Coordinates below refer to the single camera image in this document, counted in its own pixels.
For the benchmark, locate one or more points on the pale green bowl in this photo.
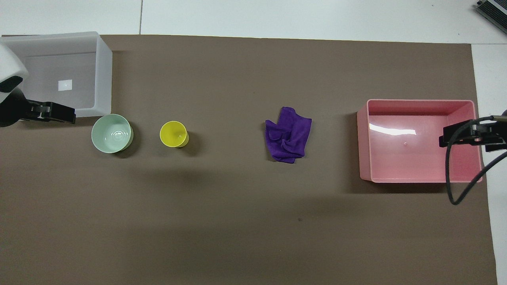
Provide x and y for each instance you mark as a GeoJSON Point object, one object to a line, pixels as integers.
{"type": "Point", "coordinates": [111, 133]}

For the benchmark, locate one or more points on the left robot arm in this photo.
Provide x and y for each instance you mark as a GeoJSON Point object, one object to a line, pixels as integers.
{"type": "Point", "coordinates": [10, 63]}

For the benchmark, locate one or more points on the small white square label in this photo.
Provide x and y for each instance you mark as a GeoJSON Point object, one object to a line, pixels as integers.
{"type": "Point", "coordinates": [65, 85]}

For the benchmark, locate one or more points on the purple cloth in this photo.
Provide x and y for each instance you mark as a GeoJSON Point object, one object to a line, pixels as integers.
{"type": "Point", "coordinates": [289, 136]}

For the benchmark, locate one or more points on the yellow cup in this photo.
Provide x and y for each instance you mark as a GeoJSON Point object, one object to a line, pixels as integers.
{"type": "Point", "coordinates": [173, 133]}

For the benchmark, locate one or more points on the pink plastic box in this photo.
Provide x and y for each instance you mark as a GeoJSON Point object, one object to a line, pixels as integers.
{"type": "Point", "coordinates": [404, 158]}

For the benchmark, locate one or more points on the translucent white plastic bin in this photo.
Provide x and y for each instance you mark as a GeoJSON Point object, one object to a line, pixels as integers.
{"type": "Point", "coordinates": [103, 75]}

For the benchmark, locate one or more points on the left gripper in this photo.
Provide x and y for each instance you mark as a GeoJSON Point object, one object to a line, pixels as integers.
{"type": "Point", "coordinates": [14, 111]}

